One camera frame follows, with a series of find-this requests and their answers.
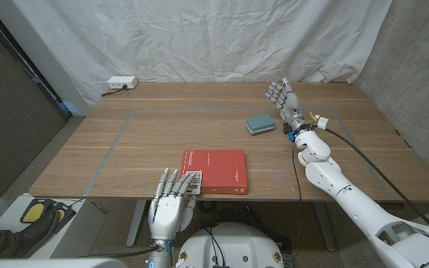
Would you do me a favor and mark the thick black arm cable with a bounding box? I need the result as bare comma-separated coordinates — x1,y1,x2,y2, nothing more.
310,112,429,230
76,243,162,260

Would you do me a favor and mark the black torso cable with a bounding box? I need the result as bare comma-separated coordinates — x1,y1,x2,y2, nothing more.
203,226,219,267

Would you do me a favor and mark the white floor plate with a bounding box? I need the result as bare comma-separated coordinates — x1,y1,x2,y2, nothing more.
0,193,107,261

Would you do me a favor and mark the white calculator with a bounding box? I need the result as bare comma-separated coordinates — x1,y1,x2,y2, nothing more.
182,170,203,196

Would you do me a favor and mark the white backdrop cloth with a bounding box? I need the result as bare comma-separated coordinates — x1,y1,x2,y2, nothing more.
11,0,394,116

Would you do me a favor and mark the white power strip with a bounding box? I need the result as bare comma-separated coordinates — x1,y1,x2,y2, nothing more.
107,75,139,90

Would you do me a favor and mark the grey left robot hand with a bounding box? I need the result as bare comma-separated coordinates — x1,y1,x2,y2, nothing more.
147,167,197,242

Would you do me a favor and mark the blue torso cable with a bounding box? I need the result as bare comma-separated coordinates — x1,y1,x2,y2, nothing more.
210,232,226,267

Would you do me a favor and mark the dark brown door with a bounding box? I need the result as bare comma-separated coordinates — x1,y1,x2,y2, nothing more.
0,3,72,198

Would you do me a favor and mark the yellow foot pedal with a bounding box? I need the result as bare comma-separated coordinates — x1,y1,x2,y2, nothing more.
19,199,57,224
52,202,77,235

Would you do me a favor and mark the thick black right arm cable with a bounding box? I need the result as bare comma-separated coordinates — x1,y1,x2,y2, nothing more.
310,112,429,230

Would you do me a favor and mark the grey table leg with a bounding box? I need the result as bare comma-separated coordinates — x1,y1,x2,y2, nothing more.
313,202,337,253
125,200,147,249

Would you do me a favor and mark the dark shoe of person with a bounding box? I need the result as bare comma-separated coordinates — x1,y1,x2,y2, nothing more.
0,208,59,260

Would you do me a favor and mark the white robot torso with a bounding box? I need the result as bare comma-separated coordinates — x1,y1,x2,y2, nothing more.
176,222,285,268

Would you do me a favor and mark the black power strip cord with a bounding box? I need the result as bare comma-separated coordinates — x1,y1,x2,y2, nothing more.
101,84,128,98

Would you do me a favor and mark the red book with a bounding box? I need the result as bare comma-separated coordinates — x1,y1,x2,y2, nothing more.
177,149,249,196

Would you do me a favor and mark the white robot chest edge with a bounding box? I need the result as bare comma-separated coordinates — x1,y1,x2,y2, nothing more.
0,258,128,268

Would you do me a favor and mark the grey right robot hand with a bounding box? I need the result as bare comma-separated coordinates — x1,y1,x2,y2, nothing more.
264,77,308,128

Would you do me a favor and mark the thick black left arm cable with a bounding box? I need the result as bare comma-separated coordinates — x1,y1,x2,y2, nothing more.
76,243,162,260

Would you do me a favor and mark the thin black hanging cable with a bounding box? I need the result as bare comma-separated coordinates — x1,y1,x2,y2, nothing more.
291,143,303,202

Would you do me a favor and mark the teal sponge block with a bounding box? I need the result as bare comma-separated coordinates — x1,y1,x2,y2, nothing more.
245,113,276,136

